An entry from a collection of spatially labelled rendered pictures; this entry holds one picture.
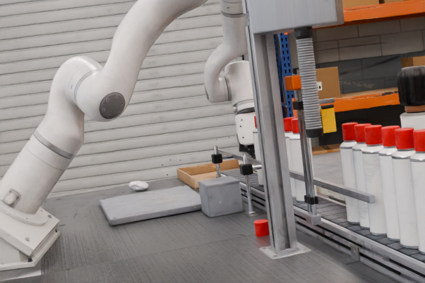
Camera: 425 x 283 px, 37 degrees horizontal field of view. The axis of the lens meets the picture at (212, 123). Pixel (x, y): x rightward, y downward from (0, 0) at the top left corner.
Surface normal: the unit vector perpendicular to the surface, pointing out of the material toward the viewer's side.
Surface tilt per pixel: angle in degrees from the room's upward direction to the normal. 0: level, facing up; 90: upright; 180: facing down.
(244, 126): 69
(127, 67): 91
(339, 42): 90
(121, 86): 94
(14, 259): 90
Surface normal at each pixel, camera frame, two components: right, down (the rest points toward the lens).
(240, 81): -0.12, -0.24
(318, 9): -0.34, 0.11
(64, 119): 0.55, -0.67
